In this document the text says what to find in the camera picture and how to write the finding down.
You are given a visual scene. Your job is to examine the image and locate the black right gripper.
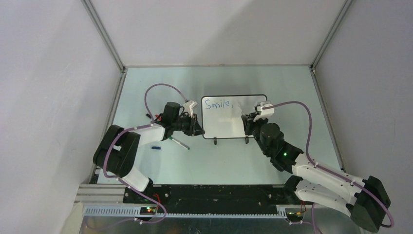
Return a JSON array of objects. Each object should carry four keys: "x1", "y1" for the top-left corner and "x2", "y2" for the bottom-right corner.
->
[{"x1": 243, "y1": 113, "x2": 270, "y2": 156}]

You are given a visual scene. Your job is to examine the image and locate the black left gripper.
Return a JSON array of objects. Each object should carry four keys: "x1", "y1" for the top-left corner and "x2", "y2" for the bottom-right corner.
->
[{"x1": 172, "y1": 112, "x2": 205, "y2": 137}]

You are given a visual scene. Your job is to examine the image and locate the small black framed whiteboard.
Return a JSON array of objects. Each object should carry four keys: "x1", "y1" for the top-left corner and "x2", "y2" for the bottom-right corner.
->
[{"x1": 201, "y1": 94, "x2": 267, "y2": 139}]

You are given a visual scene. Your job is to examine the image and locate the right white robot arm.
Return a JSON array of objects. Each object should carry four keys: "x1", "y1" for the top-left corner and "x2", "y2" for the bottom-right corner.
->
[{"x1": 241, "y1": 113, "x2": 391, "y2": 233}]

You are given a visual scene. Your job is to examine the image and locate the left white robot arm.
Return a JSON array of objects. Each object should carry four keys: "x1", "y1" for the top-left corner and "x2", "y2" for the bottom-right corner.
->
[{"x1": 93, "y1": 100, "x2": 205, "y2": 203}]

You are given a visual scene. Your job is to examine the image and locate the green capped whiteboard marker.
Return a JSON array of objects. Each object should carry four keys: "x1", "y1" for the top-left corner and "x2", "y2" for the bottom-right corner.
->
[{"x1": 169, "y1": 137, "x2": 190, "y2": 150}]

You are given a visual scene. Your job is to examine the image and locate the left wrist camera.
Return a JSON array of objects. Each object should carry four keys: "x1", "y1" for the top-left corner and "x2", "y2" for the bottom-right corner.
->
[{"x1": 183, "y1": 100, "x2": 197, "y2": 118}]

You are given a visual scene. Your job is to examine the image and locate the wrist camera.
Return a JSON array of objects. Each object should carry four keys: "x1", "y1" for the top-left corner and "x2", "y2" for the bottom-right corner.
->
[
  {"x1": 253, "y1": 100, "x2": 274, "y2": 122},
  {"x1": 183, "y1": 100, "x2": 197, "y2": 118}
]

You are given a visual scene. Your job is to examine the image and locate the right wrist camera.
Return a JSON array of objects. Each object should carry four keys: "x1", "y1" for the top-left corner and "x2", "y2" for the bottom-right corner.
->
[{"x1": 253, "y1": 100, "x2": 274, "y2": 122}]

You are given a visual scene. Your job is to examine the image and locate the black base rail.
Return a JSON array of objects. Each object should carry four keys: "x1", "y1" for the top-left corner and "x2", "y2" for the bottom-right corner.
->
[{"x1": 124, "y1": 184, "x2": 315, "y2": 215}]

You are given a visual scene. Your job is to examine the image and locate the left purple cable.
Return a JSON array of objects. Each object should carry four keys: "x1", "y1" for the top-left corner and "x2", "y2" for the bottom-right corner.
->
[{"x1": 102, "y1": 83, "x2": 189, "y2": 225}]

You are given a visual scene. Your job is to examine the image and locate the purple cable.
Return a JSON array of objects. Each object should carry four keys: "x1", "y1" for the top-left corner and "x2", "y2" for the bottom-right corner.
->
[
  {"x1": 102, "y1": 83, "x2": 189, "y2": 225},
  {"x1": 262, "y1": 101, "x2": 395, "y2": 234}
]

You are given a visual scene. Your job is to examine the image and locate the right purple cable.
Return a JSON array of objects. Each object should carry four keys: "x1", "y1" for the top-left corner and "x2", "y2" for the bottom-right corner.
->
[{"x1": 262, "y1": 101, "x2": 395, "y2": 234}]

